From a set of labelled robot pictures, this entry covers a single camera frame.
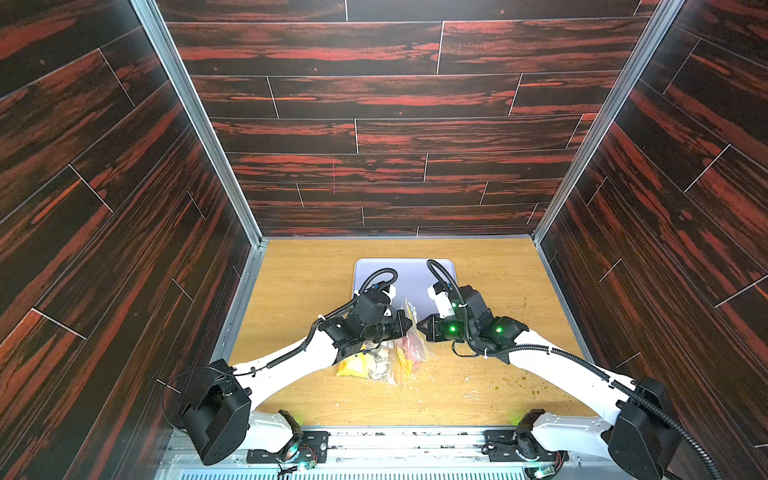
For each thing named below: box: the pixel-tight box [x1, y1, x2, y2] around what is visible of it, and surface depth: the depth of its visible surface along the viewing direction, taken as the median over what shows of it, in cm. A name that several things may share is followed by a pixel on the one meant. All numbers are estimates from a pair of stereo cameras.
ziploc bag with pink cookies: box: [393, 298, 431, 385], surface depth 81 cm
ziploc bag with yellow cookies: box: [336, 343, 413, 385], surface depth 86 cm
